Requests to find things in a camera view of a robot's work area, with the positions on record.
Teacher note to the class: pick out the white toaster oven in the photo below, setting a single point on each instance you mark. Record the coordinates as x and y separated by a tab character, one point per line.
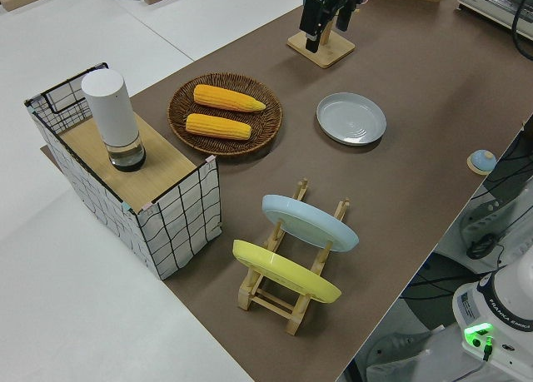
487	3

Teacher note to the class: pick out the brown wicker basket tray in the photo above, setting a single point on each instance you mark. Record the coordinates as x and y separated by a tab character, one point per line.
179	120

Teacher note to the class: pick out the grid-pattern storage box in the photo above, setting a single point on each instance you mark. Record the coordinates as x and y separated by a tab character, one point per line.
183	224

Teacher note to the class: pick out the wooden mug tree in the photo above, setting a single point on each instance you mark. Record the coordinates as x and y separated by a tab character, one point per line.
333	51

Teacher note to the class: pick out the light blue plate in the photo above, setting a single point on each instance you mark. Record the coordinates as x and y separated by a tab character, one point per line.
308	224

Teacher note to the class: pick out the light wooden board lid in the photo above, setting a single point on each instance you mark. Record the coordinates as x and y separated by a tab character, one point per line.
162	165

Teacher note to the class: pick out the gray round plate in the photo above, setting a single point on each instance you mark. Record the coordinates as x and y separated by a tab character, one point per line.
350	117

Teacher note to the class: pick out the small pink clip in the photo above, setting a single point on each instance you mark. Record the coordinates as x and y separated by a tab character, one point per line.
147	209
211	162

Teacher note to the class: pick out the black power adapter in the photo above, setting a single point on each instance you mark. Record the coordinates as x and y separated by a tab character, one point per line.
481	246

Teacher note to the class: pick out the yellow plate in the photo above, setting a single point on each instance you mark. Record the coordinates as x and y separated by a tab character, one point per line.
283	269

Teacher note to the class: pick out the yellow corn cob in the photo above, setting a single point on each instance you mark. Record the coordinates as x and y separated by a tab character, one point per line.
216	126
225	97

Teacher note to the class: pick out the wooden dish rack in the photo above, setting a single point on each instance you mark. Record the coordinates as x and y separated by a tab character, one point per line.
266	303

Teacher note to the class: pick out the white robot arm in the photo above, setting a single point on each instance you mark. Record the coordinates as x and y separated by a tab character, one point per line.
510	311

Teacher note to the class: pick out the blue dome call bell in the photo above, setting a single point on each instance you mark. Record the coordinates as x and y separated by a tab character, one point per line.
481	159

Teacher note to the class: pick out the white cylinder clear base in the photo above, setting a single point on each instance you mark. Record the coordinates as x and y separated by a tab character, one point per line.
110	107

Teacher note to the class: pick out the brown table mat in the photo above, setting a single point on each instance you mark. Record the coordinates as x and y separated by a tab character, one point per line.
375	170

